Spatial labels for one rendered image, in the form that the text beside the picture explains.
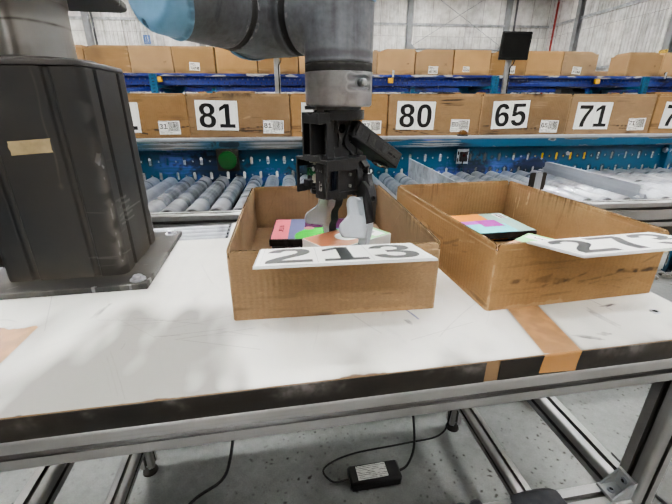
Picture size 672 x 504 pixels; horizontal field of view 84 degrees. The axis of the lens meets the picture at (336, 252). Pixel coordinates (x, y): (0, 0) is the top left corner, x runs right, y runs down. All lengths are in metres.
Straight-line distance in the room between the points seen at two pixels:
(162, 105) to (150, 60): 4.79
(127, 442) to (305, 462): 0.88
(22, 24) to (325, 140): 0.43
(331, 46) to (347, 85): 0.05
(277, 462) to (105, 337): 0.87
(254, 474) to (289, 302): 0.86
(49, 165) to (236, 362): 0.40
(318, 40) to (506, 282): 0.40
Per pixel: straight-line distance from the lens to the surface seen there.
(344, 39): 0.52
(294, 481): 1.28
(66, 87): 0.66
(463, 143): 1.68
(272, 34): 0.57
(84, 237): 0.70
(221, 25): 0.52
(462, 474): 1.34
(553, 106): 1.92
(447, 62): 6.55
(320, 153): 0.54
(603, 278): 0.67
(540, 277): 0.59
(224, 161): 1.54
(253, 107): 1.59
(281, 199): 0.85
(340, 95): 0.51
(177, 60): 6.34
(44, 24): 0.72
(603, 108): 2.05
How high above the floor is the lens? 1.02
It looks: 22 degrees down
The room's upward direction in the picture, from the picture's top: straight up
